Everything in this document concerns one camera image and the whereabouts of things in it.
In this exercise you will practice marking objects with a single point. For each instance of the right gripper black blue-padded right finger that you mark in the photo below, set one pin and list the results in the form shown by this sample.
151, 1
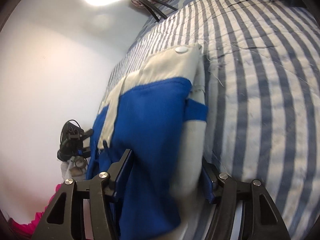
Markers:
242, 210

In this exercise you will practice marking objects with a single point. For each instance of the pink sleeved forearm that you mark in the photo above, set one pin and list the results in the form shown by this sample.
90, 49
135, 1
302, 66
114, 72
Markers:
26, 208

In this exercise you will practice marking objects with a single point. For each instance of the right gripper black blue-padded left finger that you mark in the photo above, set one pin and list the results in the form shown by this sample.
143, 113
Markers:
64, 216

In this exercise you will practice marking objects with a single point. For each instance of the black ring light tripod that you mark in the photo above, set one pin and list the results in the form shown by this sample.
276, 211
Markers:
155, 12

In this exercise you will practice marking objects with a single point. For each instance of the blue striped bed quilt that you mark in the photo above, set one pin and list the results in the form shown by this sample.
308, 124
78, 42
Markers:
261, 62

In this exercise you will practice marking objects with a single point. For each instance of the white gloved left hand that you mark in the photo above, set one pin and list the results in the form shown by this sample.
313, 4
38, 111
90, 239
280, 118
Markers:
75, 168

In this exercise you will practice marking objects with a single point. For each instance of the beige and blue work jacket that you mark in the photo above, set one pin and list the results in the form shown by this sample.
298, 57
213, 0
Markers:
159, 113

